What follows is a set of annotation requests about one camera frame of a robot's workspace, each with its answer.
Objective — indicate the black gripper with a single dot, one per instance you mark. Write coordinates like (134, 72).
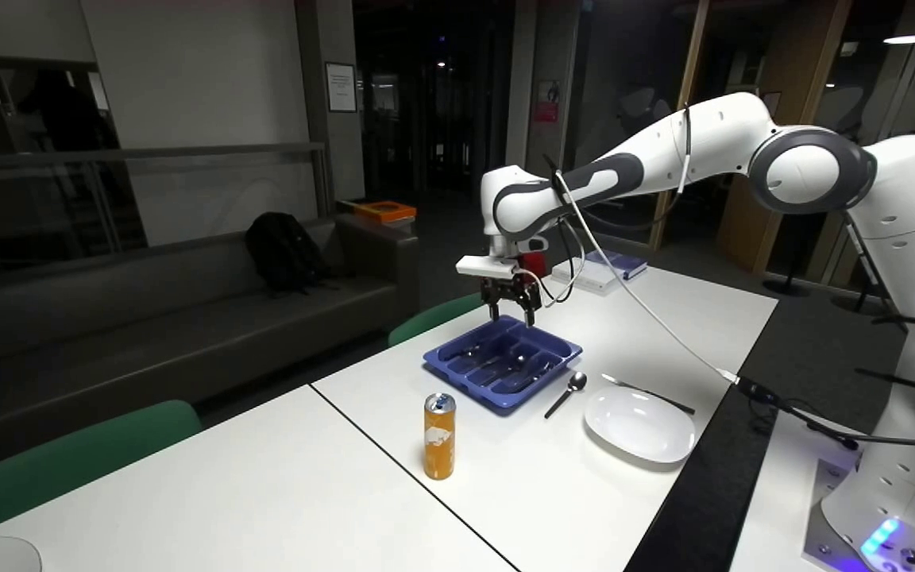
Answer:
(509, 292)

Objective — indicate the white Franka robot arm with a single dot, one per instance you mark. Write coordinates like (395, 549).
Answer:
(902, 211)

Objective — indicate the white plate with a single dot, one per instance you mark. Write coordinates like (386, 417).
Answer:
(641, 428)

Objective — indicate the grey robot mounting plate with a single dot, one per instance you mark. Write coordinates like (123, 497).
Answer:
(834, 511)

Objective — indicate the silver teaspoon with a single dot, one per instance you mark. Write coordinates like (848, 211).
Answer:
(467, 344)

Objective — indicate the green chair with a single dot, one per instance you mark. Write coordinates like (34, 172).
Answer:
(65, 463)
(430, 317)

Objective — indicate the blue plastic cutlery tray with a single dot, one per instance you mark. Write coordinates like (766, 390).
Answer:
(479, 387)

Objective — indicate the blue book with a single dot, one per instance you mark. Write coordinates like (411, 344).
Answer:
(619, 265)

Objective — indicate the orange drink can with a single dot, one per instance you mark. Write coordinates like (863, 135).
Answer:
(440, 440)

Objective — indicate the orange lidded waste bin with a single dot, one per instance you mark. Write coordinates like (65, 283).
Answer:
(382, 214)

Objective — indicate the black table knife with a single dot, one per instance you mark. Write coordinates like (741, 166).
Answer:
(652, 394)

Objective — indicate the black backpack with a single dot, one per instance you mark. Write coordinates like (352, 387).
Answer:
(283, 255)

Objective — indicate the white side table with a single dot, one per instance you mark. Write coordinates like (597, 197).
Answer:
(780, 511)

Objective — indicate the grey sofa bench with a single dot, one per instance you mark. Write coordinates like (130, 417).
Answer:
(110, 328)

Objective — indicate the glass balustrade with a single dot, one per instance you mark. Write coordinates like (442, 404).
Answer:
(44, 201)

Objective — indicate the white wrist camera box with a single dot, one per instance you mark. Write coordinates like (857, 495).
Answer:
(480, 267)

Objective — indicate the red wall sign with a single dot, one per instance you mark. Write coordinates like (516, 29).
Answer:
(545, 101)

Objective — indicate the framed wall notice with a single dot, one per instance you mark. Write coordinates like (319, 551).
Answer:
(340, 88)

